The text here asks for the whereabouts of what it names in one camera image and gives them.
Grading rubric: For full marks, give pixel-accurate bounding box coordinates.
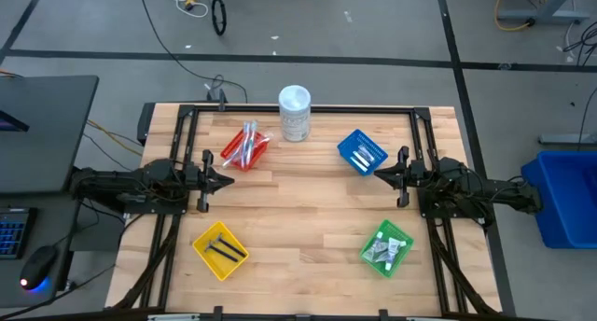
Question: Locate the black computer desk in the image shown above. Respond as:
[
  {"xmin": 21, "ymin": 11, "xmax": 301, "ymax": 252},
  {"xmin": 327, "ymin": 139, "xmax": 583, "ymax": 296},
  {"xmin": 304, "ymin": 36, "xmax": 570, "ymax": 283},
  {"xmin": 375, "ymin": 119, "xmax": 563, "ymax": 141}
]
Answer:
[{"xmin": 0, "ymin": 75, "xmax": 127, "ymax": 308}]

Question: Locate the red plastic basket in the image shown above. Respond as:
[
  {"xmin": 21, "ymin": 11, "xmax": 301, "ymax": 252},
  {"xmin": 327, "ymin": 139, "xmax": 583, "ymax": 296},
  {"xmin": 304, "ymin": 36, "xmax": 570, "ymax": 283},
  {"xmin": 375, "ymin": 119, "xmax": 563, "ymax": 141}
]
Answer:
[{"xmin": 219, "ymin": 127, "xmax": 271, "ymax": 173}]

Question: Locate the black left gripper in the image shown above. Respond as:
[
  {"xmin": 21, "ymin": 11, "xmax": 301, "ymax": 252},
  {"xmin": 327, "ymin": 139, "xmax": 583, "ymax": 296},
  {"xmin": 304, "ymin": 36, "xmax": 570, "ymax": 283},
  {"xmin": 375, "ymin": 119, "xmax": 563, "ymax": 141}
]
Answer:
[{"xmin": 185, "ymin": 149, "xmax": 235, "ymax": 214}]

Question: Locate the silver nail clipper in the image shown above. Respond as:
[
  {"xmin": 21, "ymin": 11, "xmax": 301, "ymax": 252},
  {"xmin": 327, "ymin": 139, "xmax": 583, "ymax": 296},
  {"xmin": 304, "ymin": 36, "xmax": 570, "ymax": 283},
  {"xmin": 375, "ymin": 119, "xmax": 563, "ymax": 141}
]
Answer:
[{"xmin": 356, "ymin": 145, "xmax": 378, "ymax": 164}]

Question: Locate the grey desk leg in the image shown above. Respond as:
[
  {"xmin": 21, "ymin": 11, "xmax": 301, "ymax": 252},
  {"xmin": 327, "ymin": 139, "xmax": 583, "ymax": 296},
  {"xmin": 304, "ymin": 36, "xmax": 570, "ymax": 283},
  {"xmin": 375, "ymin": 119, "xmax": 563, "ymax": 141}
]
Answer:
[{"xmin": 496, "ymin": 0, "xmax": 591, "ymax": 26}]

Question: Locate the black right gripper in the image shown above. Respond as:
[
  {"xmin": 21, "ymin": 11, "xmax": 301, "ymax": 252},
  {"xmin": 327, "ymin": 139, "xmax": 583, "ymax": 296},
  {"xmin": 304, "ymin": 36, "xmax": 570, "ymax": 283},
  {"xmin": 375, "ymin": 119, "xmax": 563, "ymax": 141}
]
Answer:
[{"xmin": 373, "ymin": 147, "xmax": 425, "ymax": 209}]

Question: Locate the black computer mouse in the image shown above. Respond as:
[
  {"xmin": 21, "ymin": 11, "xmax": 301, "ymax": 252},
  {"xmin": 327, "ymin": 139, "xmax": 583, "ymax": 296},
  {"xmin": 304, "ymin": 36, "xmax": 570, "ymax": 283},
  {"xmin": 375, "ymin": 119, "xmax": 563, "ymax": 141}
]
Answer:
[{"xmin": 19, "ymin": 244, "xmax": 60, "ymax": 292}]

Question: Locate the long black floor cable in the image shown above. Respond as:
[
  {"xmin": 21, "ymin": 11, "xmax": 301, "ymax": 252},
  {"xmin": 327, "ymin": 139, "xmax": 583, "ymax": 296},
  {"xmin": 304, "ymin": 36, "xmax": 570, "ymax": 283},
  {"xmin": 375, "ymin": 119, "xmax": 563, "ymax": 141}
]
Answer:
[{"xmin": 137, "ymin": 0, "xmax": 249, "ymax": 104}]

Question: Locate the green plastic basket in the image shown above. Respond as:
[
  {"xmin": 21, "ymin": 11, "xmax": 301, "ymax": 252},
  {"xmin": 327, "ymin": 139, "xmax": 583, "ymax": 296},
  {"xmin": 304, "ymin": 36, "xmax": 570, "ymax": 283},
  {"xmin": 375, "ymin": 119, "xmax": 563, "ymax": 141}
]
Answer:
[{"xmin": 358, "ymin": 218, "xmax": 415, "ymax": 279}]

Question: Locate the white red toothbrush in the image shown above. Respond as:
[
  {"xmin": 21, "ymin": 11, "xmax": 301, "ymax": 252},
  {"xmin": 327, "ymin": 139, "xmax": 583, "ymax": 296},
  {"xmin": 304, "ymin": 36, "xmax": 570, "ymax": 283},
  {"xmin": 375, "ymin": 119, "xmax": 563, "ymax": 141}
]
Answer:
[{"xmin": 228, "ymin": 129, "xmax": 248, "ymax": 166}]

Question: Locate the blue plastic storage bin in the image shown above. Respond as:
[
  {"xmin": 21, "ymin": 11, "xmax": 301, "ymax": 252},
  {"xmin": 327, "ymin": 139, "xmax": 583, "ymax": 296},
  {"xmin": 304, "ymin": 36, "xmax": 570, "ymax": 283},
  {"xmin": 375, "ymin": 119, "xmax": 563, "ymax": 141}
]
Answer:
[{"xmin": 521, "ymin": 150, "xmax": 597, "ymax": 250}]

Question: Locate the black desk monitor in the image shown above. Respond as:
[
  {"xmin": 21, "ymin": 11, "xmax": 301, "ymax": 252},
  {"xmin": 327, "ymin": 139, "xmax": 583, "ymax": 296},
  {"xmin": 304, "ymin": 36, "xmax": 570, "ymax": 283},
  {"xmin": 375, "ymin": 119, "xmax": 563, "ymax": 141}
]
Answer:
[{"xmin": 0, "ymin": 108, "xmax": 31, "ymax": 133}]

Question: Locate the white teal toothbrush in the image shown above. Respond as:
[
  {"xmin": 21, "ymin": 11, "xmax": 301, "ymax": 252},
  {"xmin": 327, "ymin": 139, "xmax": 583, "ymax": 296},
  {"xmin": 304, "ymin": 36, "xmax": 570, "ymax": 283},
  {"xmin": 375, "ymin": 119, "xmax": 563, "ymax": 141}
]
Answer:
[{"xmin": 221, "ymin": 133, "xmax": 274, "ymax": 169}]

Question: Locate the black keyboard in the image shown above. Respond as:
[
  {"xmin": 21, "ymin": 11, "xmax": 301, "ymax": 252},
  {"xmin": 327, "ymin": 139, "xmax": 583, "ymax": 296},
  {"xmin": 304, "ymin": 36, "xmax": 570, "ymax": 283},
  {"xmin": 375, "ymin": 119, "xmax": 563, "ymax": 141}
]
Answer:
[{"xmin": 0, "ymin": 206, "xmax": 34, "ymax": 260}]

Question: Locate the white wipes canister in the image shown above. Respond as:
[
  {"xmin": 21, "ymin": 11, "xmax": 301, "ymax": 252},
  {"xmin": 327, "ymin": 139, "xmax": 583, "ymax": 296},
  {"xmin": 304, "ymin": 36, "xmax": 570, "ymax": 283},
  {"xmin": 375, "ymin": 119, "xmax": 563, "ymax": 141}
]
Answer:
[{"xmin": 278, "ymin": 84, "xmax": 312, "ymax": 143}]

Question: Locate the silver travel toothpaste tube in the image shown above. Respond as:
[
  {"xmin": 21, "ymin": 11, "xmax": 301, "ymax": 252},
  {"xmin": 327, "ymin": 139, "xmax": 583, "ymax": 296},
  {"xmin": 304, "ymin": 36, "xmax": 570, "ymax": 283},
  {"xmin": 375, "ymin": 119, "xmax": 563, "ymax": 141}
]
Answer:
[{"xmin": 364, "ymin": 245, "xmax": 388, "ymax": 264}]

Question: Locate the yellow plastic basket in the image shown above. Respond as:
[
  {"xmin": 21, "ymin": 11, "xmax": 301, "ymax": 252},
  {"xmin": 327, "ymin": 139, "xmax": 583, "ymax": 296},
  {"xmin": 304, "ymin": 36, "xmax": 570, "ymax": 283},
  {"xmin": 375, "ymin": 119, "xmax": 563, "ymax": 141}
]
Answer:
[{"xmin": 191, "ymin": 220, "xmax": 250, "ymax": 283}]

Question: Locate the yellow floor cable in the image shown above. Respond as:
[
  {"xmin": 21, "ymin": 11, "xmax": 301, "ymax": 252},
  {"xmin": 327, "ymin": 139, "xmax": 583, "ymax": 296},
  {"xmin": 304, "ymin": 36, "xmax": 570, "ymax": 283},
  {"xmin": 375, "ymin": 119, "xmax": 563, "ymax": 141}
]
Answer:
[{"xmin": 493, "ymin": 0, "xmax": 535, "ymax": 33}]

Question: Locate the black coiled floor cable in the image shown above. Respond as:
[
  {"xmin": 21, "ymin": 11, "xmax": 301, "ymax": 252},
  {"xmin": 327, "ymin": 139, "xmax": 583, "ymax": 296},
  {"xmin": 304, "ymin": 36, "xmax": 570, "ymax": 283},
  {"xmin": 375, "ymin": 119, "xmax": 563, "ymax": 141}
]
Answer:
[{"xmin": 211, "ymin": 0, "xmax": 229, "ymax": 36}]

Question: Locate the blue plastic basket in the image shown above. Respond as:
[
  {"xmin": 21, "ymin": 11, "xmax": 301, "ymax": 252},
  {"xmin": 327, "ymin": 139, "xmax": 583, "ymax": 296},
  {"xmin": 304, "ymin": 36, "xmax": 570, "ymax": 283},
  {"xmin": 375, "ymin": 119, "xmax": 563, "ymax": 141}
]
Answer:
[{"xmin": 336, "ymin": 128, "xmax": 390, "ymax": 176}]

